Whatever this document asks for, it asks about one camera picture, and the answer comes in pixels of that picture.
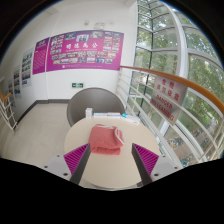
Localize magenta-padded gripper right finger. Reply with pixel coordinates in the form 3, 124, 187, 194
130, 143, 184, 186

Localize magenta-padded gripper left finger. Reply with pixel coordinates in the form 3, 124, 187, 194
42, 142, 92, 185

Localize pink towel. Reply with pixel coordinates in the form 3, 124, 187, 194
87, 123, 125, 156

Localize flat white and blue box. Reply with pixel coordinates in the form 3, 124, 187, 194
120, 113, 141, 125

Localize small upright white box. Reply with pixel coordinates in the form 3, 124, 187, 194
85, 107, 94, 120

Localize grey round-backed chair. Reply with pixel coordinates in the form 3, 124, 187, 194
66, 87, 125, 128

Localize white warning sign red letters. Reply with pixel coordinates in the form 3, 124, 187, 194
149, 75, 188, 126

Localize white stair railing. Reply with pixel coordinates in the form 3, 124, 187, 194
0, 90, 18, 132

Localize white railing with orange handrail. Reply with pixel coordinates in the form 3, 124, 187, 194
116, 65, 224, 168

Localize white photo wall board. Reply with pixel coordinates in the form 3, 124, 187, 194
21, 49, 35, 88
12, 66, 23, 100

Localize large magenta wall poster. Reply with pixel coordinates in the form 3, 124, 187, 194
45, 30, 125, 73

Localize narrow magenta wall poster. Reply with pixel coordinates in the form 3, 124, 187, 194
32, 37, 51, 75

